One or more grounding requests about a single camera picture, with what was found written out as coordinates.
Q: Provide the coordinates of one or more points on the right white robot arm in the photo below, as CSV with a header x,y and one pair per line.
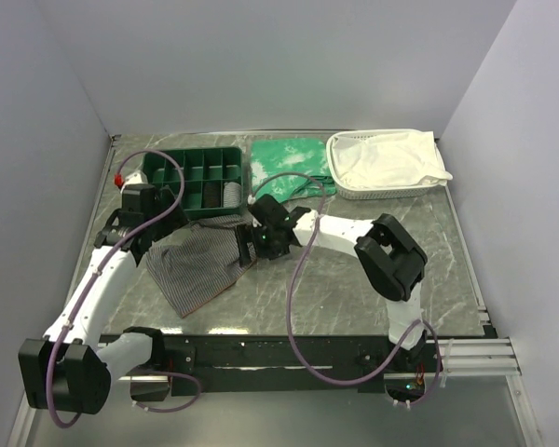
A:
x,y
391,259

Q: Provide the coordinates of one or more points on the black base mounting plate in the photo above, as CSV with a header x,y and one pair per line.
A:
x,y
251,363

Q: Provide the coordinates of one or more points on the white plastic basket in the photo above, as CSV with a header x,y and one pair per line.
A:
x,y
382,188

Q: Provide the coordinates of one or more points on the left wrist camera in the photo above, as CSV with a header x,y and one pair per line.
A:
x,y
136,177

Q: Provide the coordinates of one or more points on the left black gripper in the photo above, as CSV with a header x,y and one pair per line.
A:
x,y
171,220

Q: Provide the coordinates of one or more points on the green compartment organizer tray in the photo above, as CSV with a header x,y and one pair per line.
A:
x,y
200,165

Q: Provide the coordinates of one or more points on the green white patterned underwear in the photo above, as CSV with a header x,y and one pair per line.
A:
x,y
281,168

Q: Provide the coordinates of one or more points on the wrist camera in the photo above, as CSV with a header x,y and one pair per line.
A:
x,y
267,211
136,177

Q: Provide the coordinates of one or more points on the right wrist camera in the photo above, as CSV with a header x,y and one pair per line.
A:
x,y
267,211

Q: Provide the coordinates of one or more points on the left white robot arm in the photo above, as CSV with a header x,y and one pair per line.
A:
x,y
65,370

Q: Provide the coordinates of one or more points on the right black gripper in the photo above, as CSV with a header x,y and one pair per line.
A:
x,y
247,234

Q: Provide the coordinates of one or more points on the rolled grey striped underwear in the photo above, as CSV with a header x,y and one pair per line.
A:
x,y
232,195

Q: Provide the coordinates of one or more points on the rolled black underwear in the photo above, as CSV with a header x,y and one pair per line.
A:
x,y
212,195

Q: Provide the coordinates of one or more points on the white cloth in basket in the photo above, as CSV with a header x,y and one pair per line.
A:
x,y
391,158

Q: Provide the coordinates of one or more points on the aluminium frame rail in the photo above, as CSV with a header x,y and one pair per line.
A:
x,y
473,358

